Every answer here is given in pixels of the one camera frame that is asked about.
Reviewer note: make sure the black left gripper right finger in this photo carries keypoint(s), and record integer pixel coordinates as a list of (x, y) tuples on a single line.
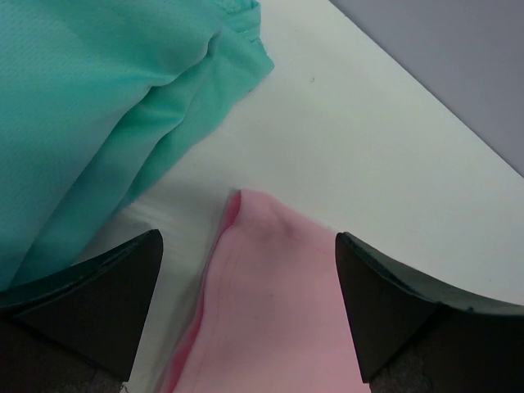
[(415, 333)]

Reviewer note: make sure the pink t-shirt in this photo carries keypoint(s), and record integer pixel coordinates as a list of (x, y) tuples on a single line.
[(270, 316)]

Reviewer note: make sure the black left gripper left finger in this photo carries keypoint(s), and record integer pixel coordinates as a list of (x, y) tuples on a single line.
[(78, 330)]

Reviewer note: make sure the mint green folded t-shirt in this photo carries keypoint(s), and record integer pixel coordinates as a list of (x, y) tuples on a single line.
[(99, 99)]

